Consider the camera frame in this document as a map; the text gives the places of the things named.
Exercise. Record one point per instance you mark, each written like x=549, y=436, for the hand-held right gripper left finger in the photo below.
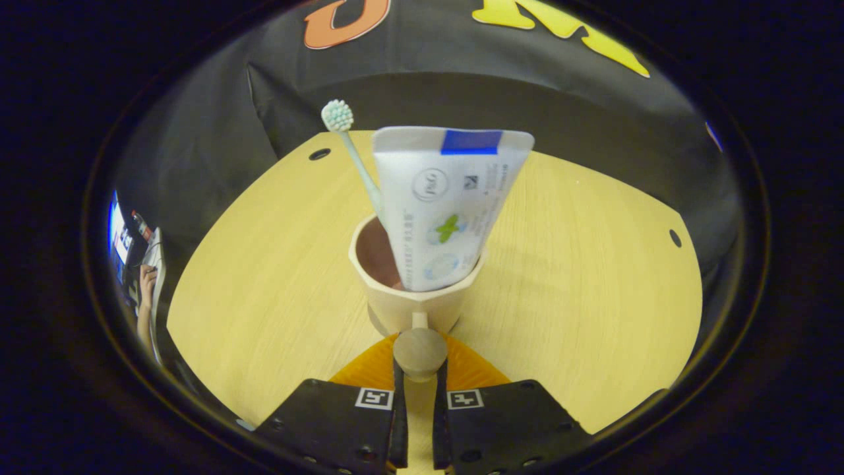
x=399, y=422

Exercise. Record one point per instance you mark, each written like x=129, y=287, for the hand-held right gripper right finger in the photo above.
x=440, y=429

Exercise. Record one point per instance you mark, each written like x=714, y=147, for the beige cup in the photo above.
x=409, y=307

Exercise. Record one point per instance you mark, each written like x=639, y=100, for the white toothpaste tube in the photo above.
x=455, y=198

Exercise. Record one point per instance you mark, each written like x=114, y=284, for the pale green toothbrush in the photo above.
x=356, y=165

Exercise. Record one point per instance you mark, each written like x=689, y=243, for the computer monitor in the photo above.
x=120, y=234

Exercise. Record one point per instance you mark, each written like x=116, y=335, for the black backdrop cloth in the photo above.
x=428, y=86

